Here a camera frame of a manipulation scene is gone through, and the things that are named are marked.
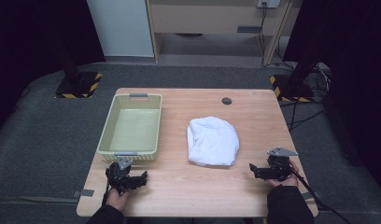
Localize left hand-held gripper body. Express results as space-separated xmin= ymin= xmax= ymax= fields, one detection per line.
xmin=105 ymin=156 xmax=143 ymax=196

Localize person's right hand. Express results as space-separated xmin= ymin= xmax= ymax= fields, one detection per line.
xmin=267 ymin=160 xmax=301 ymax=189

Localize black yellow striped stand base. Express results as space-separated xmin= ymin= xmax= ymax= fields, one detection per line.
xmin=53 ymin=71 xmax=104 ymax=100
xmin=269 ymin=74 xmax=316 ymax=104

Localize grey tape piece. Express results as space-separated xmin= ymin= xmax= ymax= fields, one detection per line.
xmin=301 ymin=189 xmax=322 ymax=202
xmin=72 ymin=188 xmax=95 ymax=200

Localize white cloth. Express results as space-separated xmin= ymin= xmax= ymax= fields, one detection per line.
xmin=187 ymin=116 xmax=241 ymax=168

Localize white power strip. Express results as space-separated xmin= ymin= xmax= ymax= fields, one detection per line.
xmin=256 ymin=0 xmax=282 ymax=9

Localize white panel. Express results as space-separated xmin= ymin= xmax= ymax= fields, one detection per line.
xmin=86 ymin=0 xmax=155 ymax=58

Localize person's left hand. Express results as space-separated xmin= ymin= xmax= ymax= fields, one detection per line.
xmin=105 ymin=187 xmax=131 ymax=213

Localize black floor cables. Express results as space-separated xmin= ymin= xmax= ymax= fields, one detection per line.
xmin=266 ymin=36 xmax=333 ymax=133

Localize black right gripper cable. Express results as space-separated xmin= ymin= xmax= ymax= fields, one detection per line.
xmin=290 ymin=166 xmax=353 ymax=224

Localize pale green plastic basket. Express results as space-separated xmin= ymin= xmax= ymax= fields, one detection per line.
xmin=96 ymin=92 xmax=163 ymax=162

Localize wooden cabinet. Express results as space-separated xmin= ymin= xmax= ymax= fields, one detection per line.
xmin=145 ymin=0 xmax=303 ymax=67

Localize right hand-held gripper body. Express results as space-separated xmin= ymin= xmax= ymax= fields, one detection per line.
xmin=255 ymin=147 xmax=300 ymax=183

